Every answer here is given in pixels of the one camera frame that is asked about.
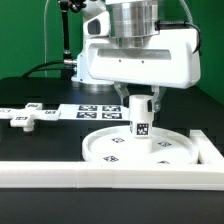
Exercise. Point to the white cross-shaped table base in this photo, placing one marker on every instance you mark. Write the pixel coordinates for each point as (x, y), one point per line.
(25, 118)

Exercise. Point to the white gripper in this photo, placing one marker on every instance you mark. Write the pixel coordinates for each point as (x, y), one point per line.
(167, 60)

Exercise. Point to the white marker sheet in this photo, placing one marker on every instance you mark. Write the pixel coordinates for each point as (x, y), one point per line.
(93, 112)

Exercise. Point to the white L-shaped fence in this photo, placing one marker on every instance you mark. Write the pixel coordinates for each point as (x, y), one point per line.
(207, 174)

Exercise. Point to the white round table top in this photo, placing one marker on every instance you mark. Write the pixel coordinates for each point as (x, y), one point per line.
(117, 145)

